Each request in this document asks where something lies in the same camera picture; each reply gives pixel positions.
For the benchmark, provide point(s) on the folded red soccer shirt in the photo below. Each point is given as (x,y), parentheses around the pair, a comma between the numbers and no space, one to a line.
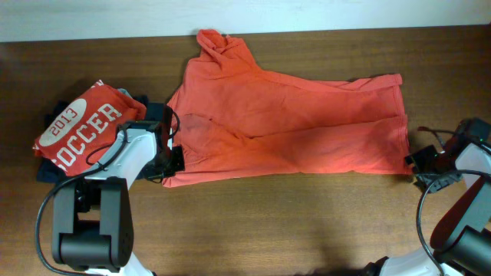
(84,130)

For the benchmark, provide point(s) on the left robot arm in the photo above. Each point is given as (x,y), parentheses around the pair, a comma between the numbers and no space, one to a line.
(92,229)

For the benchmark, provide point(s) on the folded navy shirt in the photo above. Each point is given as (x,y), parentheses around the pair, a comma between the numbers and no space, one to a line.
(48,172)

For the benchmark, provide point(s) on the folded grey shirt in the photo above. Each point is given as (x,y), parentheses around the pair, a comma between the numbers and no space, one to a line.
(125,92)

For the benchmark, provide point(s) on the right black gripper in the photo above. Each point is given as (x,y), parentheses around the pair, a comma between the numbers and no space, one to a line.
(419,157)

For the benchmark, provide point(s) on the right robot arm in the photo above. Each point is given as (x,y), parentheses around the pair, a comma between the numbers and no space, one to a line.
(460,242)

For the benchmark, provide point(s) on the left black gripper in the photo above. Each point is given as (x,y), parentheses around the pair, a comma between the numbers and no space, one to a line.
(179,165)

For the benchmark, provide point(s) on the orange soccer t-shirt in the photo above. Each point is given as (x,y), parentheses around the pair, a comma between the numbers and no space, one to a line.
(238,120)

